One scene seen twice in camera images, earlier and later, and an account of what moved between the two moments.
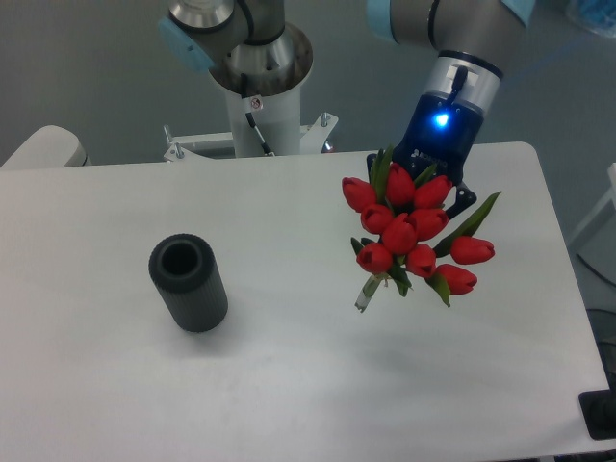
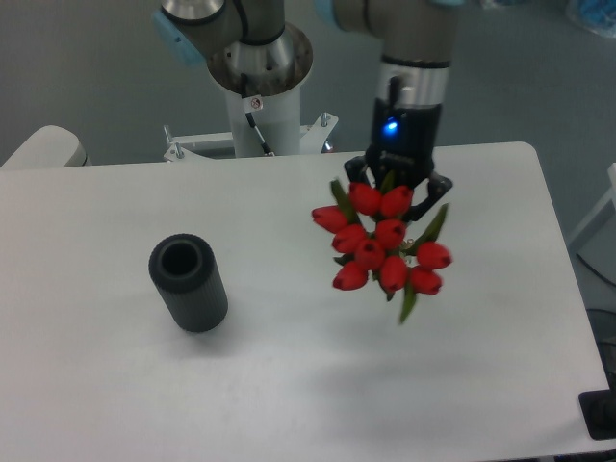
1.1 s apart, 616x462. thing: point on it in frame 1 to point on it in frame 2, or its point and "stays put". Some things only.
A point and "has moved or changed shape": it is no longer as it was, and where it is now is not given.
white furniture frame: (612, 196) stays put
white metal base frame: (312, 139) stays put
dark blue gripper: (446, 123) to (406, 138)
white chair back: (49, 147) stays put
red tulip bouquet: (403, 226) has moved or changed shape
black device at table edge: (599, 409) stays put
